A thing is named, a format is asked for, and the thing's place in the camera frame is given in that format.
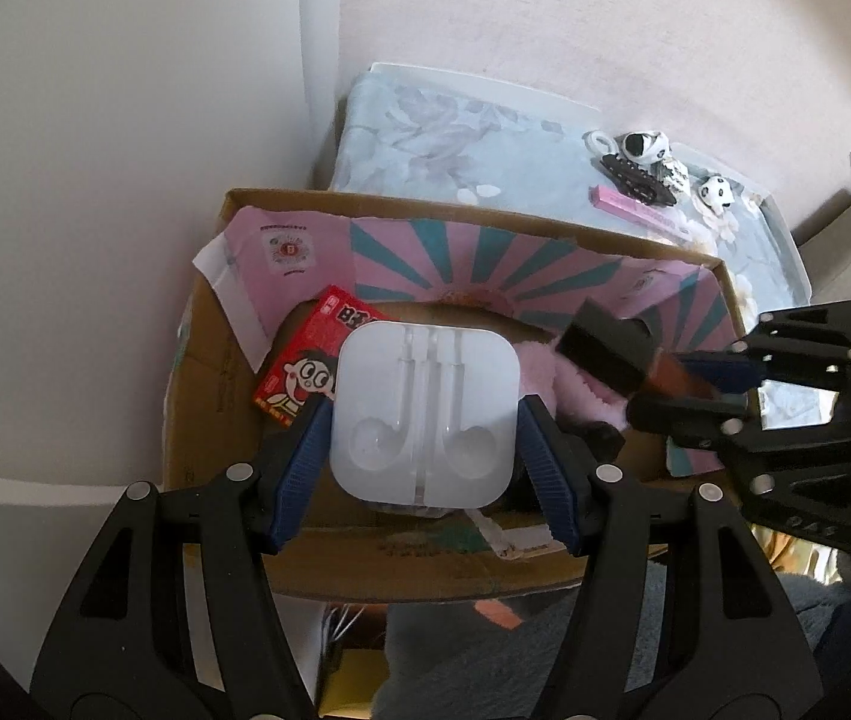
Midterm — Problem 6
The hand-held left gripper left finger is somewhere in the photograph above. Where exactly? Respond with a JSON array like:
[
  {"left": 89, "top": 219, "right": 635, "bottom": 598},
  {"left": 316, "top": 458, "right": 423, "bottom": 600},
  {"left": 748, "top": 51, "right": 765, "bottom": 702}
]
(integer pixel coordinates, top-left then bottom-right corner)
[{"left": 29, "top": 394, "right": 336, "bottom": 720}]

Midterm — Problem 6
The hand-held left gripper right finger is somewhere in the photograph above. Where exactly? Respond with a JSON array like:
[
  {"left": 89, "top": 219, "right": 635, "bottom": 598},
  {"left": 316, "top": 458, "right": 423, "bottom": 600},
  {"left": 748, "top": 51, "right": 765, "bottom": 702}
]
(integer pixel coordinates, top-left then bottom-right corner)
[{"left": 519, "top": 394, "right": 823, "bottom": 720}]

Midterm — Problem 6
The long pink box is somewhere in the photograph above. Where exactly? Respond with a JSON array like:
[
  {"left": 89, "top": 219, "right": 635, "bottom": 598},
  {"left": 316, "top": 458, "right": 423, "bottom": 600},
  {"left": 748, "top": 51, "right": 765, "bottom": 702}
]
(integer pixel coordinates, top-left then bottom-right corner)
[{"left": 588, "top": 186, "right": 696, "bottom": 242}]

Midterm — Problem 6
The beige headboard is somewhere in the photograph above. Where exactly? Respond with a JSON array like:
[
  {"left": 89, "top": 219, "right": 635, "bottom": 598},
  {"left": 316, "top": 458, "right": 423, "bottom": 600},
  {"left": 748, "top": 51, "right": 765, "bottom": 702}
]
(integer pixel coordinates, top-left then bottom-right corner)
[{"left": 789, "top": 184, "right": 851, "bottom": 308}]

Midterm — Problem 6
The grey fleece cloth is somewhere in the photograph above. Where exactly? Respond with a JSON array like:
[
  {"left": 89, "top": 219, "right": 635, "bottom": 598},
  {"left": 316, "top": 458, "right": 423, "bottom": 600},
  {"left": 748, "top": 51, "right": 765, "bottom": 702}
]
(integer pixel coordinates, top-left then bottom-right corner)
[{"left": 384, "top": 570, "right": 851, "bottom": 720}]

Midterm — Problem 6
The white earphone case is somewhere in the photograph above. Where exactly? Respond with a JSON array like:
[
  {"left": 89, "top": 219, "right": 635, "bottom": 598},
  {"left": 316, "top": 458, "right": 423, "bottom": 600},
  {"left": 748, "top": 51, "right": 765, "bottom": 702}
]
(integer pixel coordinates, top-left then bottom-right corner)
[{"left": 329, "top": 321, "right": 524, "bottom": 508}]

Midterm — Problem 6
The blue packet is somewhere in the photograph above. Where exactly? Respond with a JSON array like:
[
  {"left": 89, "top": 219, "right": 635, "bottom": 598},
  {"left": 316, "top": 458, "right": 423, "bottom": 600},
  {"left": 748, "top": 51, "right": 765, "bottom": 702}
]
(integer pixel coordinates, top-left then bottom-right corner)
[{"left": 665, "top": 439, "right": 730, "bottom": 476}]

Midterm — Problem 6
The brown cardboard box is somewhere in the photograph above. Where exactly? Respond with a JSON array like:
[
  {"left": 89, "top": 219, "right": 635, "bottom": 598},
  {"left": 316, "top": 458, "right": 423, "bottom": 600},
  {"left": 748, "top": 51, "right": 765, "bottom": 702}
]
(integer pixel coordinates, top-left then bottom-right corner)
[{"left": 163, "top": 187, "right": 745, "bottom": 605}]

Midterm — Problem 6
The red milk carton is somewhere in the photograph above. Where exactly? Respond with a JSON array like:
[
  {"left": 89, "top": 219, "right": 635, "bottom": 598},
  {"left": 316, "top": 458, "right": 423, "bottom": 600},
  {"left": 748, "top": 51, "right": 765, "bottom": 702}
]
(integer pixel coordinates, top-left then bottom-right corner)
[{"left": 252, "top": 285, "right": 390, "bottom": 430}]

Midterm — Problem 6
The floral tablecloth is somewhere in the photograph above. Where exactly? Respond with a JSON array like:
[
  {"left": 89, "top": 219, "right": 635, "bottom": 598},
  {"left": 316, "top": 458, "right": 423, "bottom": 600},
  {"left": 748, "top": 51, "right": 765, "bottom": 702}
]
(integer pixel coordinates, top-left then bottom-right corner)
[{"left": 331, "top": 73, "right": 802, "bottom": 425}]

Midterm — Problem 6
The white flower hair accessory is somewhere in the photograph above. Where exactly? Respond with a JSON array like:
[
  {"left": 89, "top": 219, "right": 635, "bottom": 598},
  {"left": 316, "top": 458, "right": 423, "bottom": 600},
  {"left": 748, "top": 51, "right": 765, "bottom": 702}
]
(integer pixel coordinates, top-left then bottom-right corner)
[{"left": 704, "top": 208, "right": 745, "bottom": 245}]

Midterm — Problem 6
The pink fluffy headband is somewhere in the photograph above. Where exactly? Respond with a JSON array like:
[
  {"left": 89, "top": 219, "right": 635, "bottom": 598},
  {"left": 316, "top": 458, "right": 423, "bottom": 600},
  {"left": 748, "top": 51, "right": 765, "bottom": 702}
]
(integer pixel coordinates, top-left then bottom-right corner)
[{"left": 511, "top": 337, "right": 633, "bottom": 430}]

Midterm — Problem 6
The yellow box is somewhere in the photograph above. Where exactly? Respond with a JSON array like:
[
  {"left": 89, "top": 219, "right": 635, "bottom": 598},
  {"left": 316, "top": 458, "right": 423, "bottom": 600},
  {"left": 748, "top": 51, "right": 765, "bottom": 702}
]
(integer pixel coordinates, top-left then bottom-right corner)
[{"left": 318, "top": 649, "right": 390, "bottom": 720}]

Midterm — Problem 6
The panda plush toy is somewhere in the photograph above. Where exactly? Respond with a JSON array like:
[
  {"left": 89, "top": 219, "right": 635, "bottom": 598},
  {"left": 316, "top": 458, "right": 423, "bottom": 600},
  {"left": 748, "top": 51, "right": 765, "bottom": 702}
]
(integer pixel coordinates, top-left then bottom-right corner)
[{"left": 620, "top": 131, "right": 672, "bottom": 163}]

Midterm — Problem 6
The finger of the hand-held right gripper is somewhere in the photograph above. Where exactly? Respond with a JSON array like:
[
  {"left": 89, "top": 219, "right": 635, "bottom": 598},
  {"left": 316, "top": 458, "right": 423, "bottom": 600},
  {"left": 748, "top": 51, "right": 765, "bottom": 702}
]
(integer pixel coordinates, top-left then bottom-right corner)
[
  {"left": 627, "top": 392, "right": 851, "bottom": 554},
  {"left": 676, "top": 301, "right": 851, "bottom": 393}
]

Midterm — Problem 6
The pink printed paper liner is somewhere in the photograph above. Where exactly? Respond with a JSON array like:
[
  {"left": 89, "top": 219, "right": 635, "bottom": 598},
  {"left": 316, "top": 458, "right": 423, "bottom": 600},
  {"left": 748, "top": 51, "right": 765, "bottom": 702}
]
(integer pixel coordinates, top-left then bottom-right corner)
[{"left": 193, "top": 206, "right": 720, "bottom": 374}]

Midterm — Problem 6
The black hair claw clip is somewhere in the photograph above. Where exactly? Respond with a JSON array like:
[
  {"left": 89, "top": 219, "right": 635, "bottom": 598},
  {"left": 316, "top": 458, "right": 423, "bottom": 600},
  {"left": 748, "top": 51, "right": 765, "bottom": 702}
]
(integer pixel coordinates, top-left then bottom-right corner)
[{"left": 599, "top": 154, "right": 679, "bottom": 205}]

